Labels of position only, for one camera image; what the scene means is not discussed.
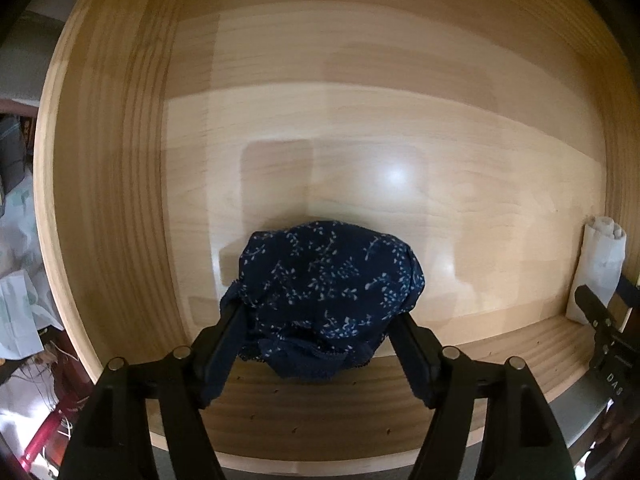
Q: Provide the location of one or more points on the white floral sheet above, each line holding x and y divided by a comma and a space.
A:
20, 300

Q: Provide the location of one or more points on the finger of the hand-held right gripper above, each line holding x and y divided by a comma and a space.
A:
631, 292
595, 310

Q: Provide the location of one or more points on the red bar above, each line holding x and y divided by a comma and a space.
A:
42, 432

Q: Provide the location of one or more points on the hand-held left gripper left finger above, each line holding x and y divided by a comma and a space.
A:
225, 350

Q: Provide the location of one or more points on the navy floral underwear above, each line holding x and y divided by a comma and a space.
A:
325, 280

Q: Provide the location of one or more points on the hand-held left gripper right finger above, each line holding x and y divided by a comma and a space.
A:
412, 355

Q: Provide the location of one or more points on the cream underwear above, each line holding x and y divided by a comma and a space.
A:
597, 265

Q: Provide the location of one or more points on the wooden drawer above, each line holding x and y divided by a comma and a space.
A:
350, 110

